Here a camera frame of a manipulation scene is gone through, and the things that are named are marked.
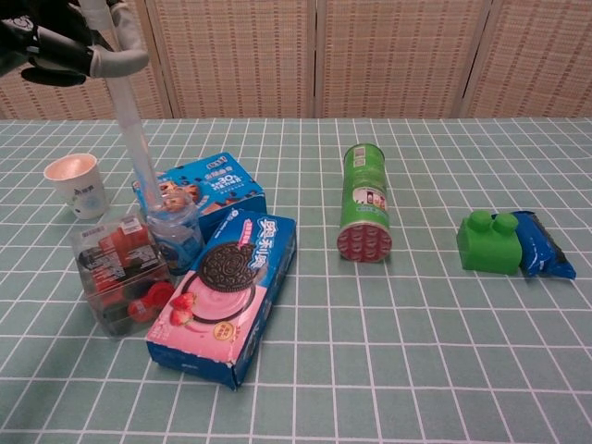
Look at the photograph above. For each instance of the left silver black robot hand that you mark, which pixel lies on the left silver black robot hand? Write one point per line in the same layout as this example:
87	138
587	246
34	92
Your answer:
51	51

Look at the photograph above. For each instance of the clear plastic water bottle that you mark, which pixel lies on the clear plastic water bottle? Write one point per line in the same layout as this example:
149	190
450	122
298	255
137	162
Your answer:
136	143

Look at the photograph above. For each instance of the woven bamboo screen panel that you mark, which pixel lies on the woven bamboo screen panel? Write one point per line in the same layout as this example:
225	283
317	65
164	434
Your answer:
546	55
240	55
55	101
398	55

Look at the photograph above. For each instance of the white paper cup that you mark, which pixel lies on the white paper cup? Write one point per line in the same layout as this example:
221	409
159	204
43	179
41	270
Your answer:
78	185

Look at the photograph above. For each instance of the blue chocolate chip cookie box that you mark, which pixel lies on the blue chocolate chip cookie box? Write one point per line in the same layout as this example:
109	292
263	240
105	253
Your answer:
231	180

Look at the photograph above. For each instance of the clear red black package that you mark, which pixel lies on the clear red black package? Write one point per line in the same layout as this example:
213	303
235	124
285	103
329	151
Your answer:
115	263

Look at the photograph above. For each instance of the pink strawberry Oreo box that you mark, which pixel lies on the pink strawberry Oreo box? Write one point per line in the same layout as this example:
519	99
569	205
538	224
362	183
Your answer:
222	296

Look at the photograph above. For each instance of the green chips can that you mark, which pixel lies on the green chips can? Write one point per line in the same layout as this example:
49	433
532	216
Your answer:
365	194

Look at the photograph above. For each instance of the green white grid tablecloth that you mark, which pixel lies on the green white grid tablecloth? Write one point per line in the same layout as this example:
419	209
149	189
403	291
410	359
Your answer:
370	347

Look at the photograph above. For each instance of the green plastic building block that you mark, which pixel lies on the green plastic building block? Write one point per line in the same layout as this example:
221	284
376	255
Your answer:
488	247

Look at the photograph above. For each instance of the blue Oreo snack packet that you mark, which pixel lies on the blue Oreo snack packet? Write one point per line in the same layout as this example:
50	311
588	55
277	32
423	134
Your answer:
543	250

